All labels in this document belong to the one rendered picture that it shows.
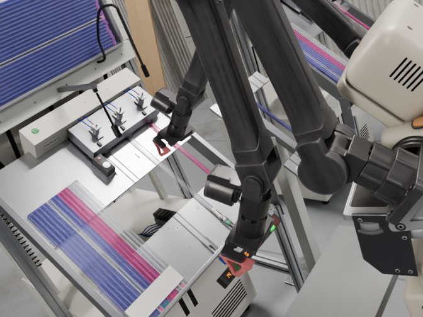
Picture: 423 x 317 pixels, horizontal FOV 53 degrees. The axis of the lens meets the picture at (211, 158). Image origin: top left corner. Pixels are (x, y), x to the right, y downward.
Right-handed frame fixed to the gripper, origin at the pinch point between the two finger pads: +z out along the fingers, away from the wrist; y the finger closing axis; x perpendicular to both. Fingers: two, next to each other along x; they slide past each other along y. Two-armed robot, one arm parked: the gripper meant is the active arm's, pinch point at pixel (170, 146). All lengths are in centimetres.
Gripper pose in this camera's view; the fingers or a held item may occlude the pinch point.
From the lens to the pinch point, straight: 146.1
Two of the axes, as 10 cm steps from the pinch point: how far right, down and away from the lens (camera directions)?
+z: -2.7, 5.3, 8.0
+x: 7.4, 6.5, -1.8
